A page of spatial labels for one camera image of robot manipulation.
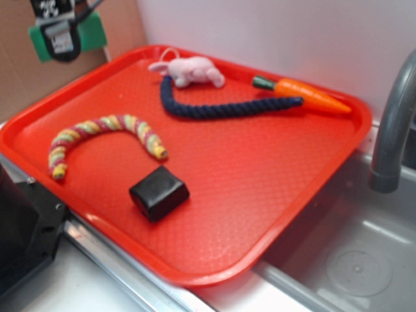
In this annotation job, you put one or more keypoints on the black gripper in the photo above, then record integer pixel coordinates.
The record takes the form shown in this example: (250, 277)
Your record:
(55, 30)

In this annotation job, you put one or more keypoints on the orange plastic carrot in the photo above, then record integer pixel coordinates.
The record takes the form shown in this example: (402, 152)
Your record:
(313, 98)

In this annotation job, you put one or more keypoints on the pink plush bunny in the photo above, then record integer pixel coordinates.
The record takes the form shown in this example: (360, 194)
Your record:
(186, 71)

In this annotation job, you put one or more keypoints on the black rounded block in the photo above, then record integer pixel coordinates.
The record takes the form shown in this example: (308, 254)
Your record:
(158, 194)

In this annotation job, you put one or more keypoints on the grey toy faucet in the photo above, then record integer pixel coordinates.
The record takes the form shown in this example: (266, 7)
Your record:
(395, 141)

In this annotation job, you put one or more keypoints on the multicolour twisted rope toy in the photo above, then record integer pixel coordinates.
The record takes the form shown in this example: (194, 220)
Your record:
(69, 137)

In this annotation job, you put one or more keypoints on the grey toy sink basin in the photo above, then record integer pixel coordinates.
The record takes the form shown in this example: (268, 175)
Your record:
(351, 248)

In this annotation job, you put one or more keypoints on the green rectangular block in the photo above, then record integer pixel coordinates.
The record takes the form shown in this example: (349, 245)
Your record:
(91, 32)

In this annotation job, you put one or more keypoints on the red plastic tray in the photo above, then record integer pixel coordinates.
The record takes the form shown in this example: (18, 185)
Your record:
(248, 177)

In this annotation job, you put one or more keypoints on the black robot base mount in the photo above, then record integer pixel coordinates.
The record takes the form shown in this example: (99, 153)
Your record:
(32, 222)

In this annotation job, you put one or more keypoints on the brown cardboard panel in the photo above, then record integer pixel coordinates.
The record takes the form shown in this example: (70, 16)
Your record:
(25, 80)

